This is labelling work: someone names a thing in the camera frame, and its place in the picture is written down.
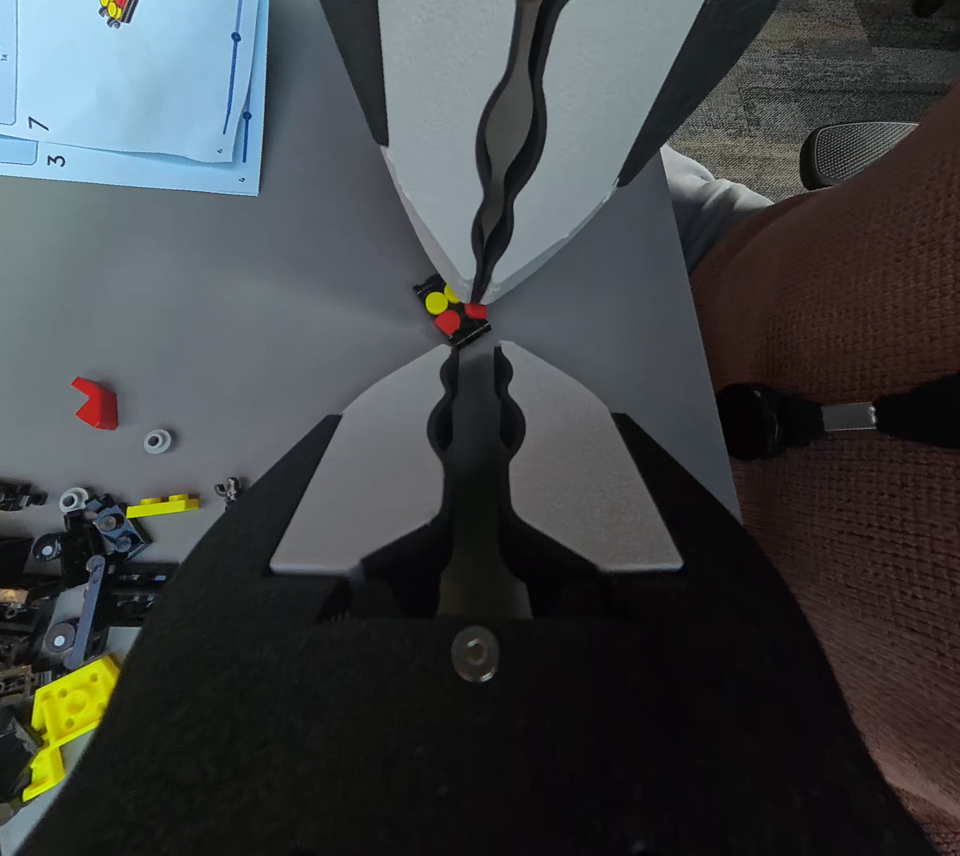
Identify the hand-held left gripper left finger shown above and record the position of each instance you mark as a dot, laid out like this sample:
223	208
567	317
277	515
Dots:
375	481

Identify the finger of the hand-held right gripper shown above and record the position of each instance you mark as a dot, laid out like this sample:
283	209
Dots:
615	83
442	61

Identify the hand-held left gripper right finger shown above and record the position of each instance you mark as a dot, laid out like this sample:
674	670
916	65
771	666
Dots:
592	481

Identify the small black toy brick assembly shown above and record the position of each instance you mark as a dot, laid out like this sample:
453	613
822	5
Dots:
442	320

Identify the red round tile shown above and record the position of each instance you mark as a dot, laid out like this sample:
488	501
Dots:
475	311

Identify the grey desk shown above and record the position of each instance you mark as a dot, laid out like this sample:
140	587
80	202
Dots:
225	271

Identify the dark clip piece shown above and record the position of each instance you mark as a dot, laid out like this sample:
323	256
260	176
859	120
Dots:
229	490

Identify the light grey cloth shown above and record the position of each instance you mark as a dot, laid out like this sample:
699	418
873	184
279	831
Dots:
712	211

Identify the black mesh chair armrest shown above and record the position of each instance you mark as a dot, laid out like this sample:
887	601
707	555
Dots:
855	151

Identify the yellow flat plate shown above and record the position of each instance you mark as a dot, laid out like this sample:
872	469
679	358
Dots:
161	506

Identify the grey round stud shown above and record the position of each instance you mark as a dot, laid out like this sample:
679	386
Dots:
159	441

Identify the red corner brick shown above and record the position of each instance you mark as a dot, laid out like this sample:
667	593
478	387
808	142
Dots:
96	406

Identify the toy brick instruction booklet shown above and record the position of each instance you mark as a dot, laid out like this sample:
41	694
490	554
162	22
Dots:
150	83

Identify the person's brown knit sweater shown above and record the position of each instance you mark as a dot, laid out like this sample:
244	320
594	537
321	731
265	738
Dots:
862	608

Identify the pile of toy bricks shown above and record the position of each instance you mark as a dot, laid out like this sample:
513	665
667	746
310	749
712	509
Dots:
67	571

